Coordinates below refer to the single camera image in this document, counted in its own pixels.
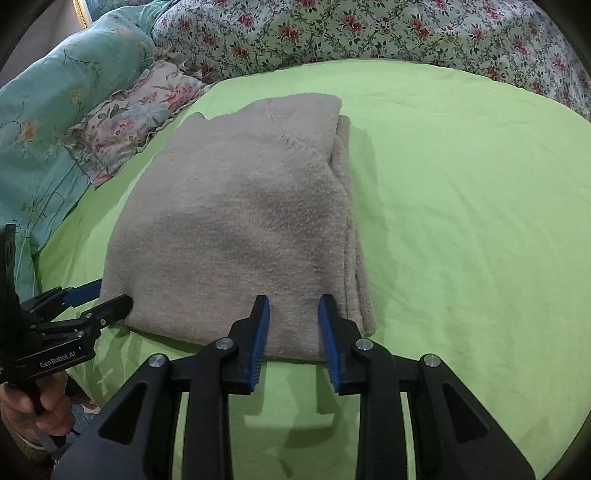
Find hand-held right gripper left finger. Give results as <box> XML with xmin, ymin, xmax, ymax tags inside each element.
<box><xmin>51</xmin><ymin>294</ymin><xmax>271</xmax><ymax>480</ymax></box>

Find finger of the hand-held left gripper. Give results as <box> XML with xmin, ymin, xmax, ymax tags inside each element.
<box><xmin>21</xmin><ymin>278</ymin><xmax>103</xmax><ymax>319</ymax></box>
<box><xmin>28</xmin><ymin>295</ymin><xmax>134</xmax><ymax>343</ymax></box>

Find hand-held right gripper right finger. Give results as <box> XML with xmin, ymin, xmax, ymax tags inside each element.
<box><xmin>318</xmin><ymin>294</ymin><xmax>536</xmax><ymax>480</ymax></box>

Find beige knitted sweater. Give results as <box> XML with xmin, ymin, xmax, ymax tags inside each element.
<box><xmin>99</xmin><ymin>92</ymin><xmax>377</xmax><ymax>361</ymax></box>

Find person's left hand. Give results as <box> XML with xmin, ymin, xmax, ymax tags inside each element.
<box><xmin>0</xmin><ymin>369</ymin><xmax>75</xmax><ymax>446</ymax></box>

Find light green bed sheet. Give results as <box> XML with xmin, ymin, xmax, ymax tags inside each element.
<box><xmin>34</xmin><ymin>58</ymin><xmax>591</xmax><ymax>480</ymax></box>

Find teal floral quilt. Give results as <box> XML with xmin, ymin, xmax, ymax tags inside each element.
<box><xmin>0</xmin><ymin>0</ymin><xmax>174</xmax><ymax>287</ymax></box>

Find ruffled floral pillow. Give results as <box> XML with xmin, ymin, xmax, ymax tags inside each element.
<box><xmin>65</xmin><ymin>60</ymin><xmax>215</xmax><ymax>188</ymax></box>

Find white floral quilt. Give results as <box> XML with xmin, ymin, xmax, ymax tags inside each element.
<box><xmin>152</xmin><ymin>0</ymin><xmax>591</xmax><ymax>121</ymax></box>

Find gold picture frame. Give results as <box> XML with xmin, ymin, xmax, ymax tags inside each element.
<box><xmin>73</xmin><ymin>0</ymin><xmax>93</xmax><ymax>29</ymax></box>

